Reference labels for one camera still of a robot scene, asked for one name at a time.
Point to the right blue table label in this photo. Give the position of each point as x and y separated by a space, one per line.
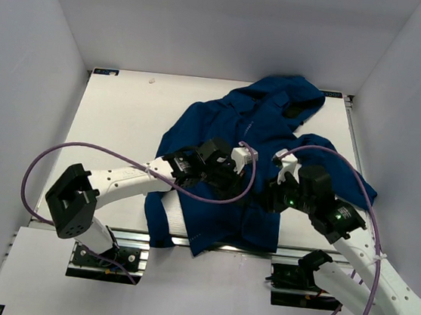
332 94

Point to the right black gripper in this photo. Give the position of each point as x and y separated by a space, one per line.
273 192

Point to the left blue table label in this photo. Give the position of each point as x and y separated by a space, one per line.
105 72

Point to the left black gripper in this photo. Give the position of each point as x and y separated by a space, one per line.
234 180

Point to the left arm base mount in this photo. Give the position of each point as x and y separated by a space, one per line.
126 264

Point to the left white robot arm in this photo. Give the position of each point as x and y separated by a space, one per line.
73 199

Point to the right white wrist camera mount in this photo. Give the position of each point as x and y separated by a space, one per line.
286 162

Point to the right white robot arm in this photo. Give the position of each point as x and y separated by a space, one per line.
384 292

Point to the blue hooded zip jacket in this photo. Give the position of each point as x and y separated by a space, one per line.
265 116

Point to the blue table label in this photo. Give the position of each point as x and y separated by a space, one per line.
105 72
332 94

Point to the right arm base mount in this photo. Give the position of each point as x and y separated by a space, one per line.
293 285

